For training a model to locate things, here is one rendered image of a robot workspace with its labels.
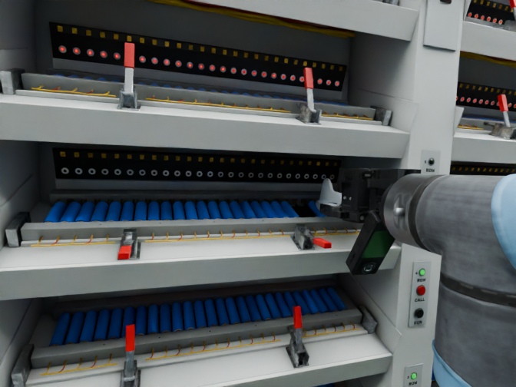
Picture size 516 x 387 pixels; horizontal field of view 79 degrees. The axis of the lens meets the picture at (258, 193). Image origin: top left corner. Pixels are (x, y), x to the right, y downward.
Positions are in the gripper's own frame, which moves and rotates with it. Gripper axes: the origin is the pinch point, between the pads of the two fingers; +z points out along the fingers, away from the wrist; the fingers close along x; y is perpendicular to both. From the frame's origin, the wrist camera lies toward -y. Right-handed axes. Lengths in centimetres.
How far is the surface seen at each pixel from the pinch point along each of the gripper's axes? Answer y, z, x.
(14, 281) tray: -8.1, -7.9, 47.6
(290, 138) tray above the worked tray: 11.4, -7.9, 11.7
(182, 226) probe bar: -2.5, -3.8, 27.3
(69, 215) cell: -1.1, 0.4, 43.6
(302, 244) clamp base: -5.1, -7.6, 9.0
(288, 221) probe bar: -2.1, -3.4, 9.7
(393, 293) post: -15.2, -6.7, -10.1
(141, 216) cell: -1.3, -0.1, 33.4
